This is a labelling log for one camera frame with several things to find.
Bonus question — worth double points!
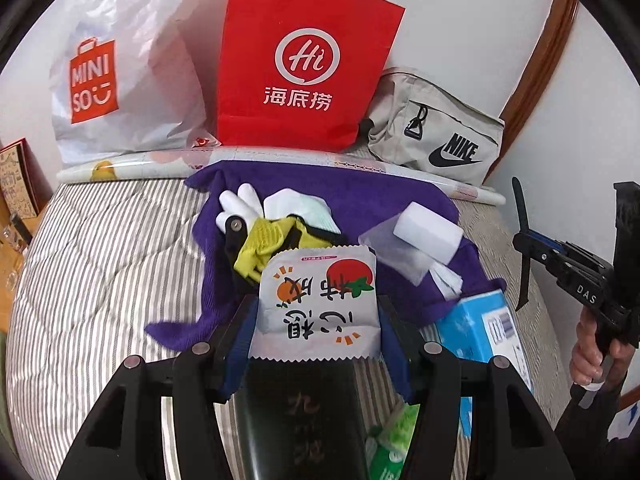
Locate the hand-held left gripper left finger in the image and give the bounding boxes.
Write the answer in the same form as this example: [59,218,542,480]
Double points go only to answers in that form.
[57,294,261,480]

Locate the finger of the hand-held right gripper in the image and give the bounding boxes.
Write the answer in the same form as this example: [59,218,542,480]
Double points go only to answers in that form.
[518,257,566,311]
[511,176,576,261]

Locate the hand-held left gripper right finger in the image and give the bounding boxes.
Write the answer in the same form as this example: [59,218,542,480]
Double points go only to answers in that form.
[377,295,576,480]

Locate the white snack packet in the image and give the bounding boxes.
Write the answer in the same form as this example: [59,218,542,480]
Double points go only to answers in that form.
[248,244,377,362]

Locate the translucent white pouch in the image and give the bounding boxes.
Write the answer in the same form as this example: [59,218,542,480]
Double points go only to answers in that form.
[357,217,438,283]

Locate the yellow black glove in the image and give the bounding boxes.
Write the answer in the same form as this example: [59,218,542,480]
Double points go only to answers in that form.
[232,215,346,286]

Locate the person's right forearm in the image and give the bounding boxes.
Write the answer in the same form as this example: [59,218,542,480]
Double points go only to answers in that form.
[552,375,640,480]

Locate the person's right hand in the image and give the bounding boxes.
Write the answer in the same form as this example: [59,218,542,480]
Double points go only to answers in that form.
[570,307,637,392]

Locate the blue box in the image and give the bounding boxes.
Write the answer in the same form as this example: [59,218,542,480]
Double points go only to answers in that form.
[432,290,533,436]

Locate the white folded tissue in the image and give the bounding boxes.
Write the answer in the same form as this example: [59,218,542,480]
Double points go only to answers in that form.
[430,260,463,301]

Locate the green tissue packet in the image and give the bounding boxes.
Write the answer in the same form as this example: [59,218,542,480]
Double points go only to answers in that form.
[365,402,426,480]

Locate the white block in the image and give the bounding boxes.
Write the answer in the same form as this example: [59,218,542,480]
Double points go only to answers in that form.
[392,201,466,266]

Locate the black bar with metal cap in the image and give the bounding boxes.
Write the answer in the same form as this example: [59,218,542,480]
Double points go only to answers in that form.
[223,216,248,266]

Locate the striped quilt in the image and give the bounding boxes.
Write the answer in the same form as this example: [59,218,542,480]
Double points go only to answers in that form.
[0,175,551,480]

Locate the purple towel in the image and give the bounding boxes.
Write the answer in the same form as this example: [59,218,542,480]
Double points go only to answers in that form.
[145,160,508,351]

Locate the grey waist bag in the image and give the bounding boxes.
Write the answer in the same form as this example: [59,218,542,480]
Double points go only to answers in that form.
[362,66,507,186]

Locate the rolled printed sheet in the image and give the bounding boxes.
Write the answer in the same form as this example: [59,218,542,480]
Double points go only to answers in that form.
[56,146,506,206]

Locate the wooden nightstand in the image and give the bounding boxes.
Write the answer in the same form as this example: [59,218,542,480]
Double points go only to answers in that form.
[0,200,51,333]

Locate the glass bottle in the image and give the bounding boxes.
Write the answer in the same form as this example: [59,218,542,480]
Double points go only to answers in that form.
[5,212,32,261]

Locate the red paper bag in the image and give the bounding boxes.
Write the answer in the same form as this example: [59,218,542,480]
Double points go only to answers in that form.
[216,0,407,153]

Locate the white plastic shopping bag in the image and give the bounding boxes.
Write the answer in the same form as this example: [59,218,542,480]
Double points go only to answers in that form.
[49,0,216,166]

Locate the wooden door frame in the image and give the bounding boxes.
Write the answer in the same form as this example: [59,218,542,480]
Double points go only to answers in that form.
[500,0,581,121]

